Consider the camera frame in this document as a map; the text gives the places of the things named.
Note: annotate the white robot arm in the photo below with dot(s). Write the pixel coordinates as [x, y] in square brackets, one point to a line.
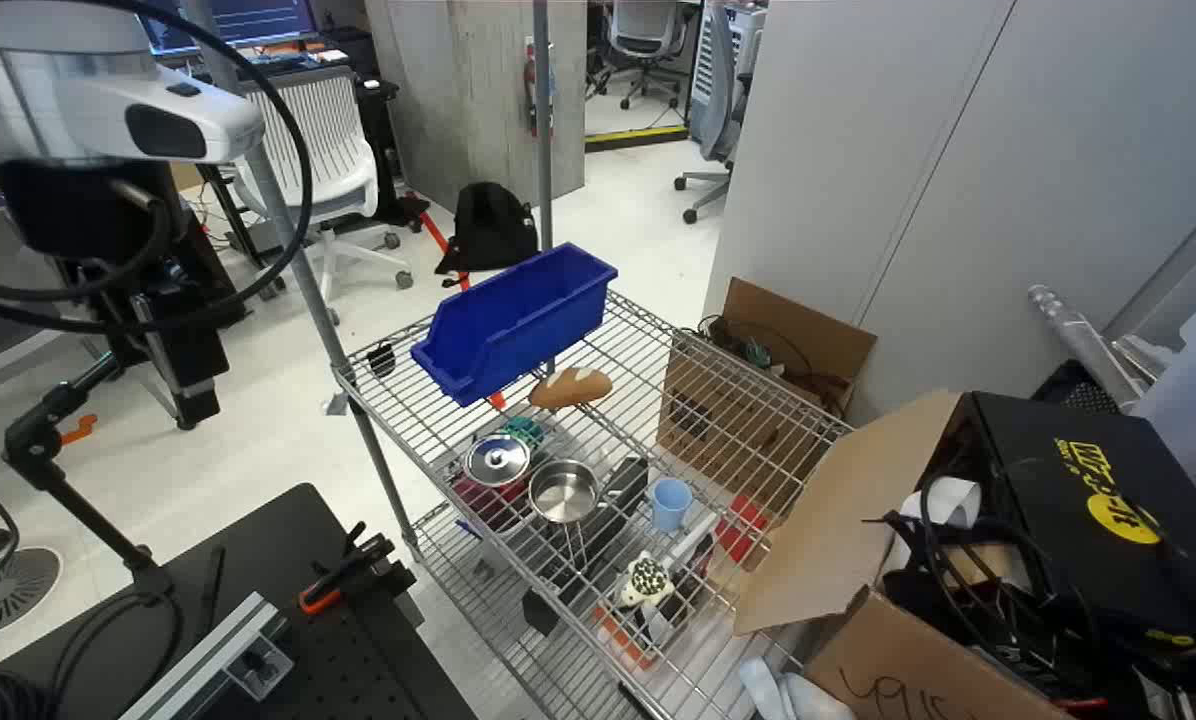
[83, 84]

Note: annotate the brown bread plush toy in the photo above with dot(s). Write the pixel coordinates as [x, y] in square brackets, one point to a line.
[570, 390]

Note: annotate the green turtle plush toy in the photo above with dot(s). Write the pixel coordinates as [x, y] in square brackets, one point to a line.
[526, 427]

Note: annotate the silver pan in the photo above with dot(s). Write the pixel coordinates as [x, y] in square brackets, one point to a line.
[567, 494]

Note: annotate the red toy block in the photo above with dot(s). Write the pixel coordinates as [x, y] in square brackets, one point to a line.
[739, 532]

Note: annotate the white patterned toy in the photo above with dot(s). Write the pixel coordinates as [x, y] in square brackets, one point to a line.
[649, 584]

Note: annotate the blue plastic bin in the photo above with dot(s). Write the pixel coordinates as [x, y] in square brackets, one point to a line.
[512, 321]

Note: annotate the silver pot lid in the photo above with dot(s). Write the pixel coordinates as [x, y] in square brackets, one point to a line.
[503, 463]

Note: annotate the light blue plastic cup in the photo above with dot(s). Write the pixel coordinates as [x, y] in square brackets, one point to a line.
[669, 501]

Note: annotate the flat cardboard box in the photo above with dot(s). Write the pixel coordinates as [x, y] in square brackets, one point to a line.
[757, 395]

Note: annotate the black backpack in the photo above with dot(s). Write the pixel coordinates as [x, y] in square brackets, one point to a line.
[493, 231]

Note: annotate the black orange clamp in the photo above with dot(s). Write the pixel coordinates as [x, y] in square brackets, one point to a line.
[367, 557]

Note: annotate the grey office chair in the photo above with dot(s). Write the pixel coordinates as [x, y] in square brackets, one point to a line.
[719, 97]

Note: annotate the white office chair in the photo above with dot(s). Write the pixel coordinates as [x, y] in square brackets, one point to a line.
[344, 179]

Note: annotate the large open cardboard box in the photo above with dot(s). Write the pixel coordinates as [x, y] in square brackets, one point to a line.
[929, 609]

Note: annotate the black yellow bag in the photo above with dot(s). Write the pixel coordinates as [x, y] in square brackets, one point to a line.
[1100, 506]

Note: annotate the wire shelving rack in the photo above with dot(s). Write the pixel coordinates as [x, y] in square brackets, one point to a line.
[549, 592]

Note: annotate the black camera tripod stand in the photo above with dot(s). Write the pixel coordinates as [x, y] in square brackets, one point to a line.
[31, 448]

